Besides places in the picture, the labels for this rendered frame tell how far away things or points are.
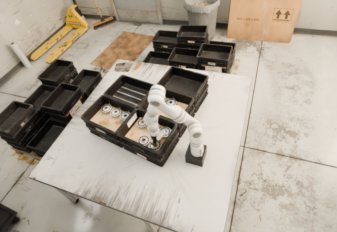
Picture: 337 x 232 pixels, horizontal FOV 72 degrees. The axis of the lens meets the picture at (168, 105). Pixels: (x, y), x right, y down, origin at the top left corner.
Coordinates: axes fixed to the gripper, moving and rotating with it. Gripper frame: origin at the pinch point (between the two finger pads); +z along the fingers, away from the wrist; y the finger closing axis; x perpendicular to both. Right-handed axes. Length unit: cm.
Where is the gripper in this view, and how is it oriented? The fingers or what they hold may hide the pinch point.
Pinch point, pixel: (157, 142)
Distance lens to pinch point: 183.0
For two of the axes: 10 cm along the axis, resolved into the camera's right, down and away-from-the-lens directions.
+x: 8.1, 3.7, -4.6
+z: 1.2, 6.6, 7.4
